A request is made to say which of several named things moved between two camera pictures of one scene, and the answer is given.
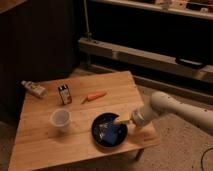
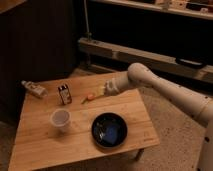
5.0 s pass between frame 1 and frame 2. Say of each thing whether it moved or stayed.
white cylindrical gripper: moved
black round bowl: stayed
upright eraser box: stayed
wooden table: stayed
